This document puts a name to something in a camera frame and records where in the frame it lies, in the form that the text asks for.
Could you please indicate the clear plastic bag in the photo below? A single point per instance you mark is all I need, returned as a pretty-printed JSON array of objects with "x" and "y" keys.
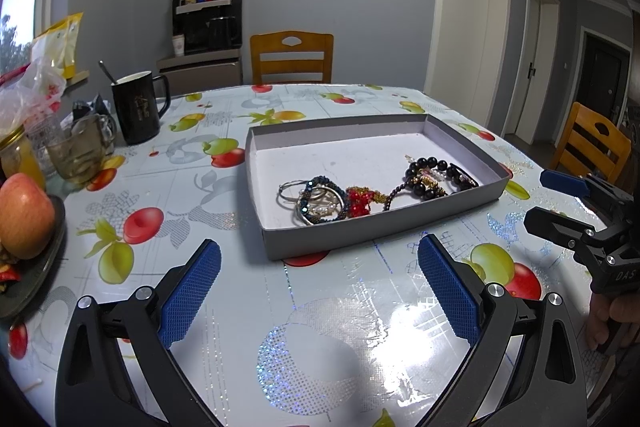
[{"x": 30, "y": 92}]

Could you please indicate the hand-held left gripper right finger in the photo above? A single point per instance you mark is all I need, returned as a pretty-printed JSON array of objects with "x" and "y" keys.
[{"x": 447, "y": 289}]

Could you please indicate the white door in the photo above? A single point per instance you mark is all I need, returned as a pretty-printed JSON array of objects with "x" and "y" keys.
[
  {"x": 530, "y": 67},
  {"x": 465, "y": 32}
]

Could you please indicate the red apple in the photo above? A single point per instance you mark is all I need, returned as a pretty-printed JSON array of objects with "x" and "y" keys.
[{"x": 25, "y": 217}]

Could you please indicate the dark door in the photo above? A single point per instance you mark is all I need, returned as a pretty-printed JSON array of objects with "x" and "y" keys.
[{"x": 600, "y": 82}]

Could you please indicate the yellow snack packets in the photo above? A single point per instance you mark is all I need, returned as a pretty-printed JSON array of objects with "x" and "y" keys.
[{"x": 60, "y": 37}]

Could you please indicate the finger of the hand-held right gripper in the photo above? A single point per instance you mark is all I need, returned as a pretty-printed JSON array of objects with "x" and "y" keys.
[
  {"x": 547, "y": 221},
  {"x": 562, "y": 181}
]

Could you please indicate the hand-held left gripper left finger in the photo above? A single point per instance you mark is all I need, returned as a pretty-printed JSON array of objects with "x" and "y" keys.
[{"x": 192, "y": 294}]

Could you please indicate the black crumpled packet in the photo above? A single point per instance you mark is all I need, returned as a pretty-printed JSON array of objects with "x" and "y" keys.
[{"x": 90, "y": 107}]

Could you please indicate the white paper cup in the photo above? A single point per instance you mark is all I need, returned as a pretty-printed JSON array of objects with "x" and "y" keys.
[{"x": 178, "y": 45}]

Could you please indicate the black mug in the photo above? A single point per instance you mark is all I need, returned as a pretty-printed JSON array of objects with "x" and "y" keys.
[{"x": 135, "y": 112}]

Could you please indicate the wooden chair back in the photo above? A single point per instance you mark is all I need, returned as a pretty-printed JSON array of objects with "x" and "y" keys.
[{"x": 315, "y": 43}]

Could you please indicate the grey cardboard tray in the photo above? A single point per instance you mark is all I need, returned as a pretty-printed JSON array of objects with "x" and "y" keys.
[{"x": 350, "y": 147}]

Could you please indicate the person's right hand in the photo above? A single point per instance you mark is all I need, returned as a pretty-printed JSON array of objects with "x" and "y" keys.
[{"x": 625, "y": 309}]

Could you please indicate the fruit-print tablecloth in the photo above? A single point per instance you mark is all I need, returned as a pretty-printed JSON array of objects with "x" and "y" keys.
[{"x": 200, "y": 267}]

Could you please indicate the glass jar with orange contents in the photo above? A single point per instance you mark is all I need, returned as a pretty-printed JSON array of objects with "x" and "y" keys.
[{"x": 22, "y": 162}]

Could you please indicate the metal spoon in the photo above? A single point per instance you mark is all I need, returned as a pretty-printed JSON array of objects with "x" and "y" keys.
[{"x": 106, "y": 72}]

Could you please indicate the grey dispenser cabinet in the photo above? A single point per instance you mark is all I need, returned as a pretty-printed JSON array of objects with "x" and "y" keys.
[{"x": 200, "y": 69}]

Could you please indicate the wooden chair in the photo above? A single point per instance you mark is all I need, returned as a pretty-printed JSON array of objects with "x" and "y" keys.
[
  {"x": 315, "y": 43},
  {"x": 580, "y": 122}
]

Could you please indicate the thin silver bangle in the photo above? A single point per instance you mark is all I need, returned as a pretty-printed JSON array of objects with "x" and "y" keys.
[{"x": 280, "y": 190}]

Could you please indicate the dark plate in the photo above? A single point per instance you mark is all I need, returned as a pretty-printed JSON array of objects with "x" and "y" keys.
[{"x": 40, "y": 277}]

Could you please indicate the glass mug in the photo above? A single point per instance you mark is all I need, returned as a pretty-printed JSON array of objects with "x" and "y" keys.
[{"x": 75, "y": 152}]

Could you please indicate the black water dispenser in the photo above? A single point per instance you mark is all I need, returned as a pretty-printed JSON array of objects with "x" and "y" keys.
[{"x": 210, "y": 22}]

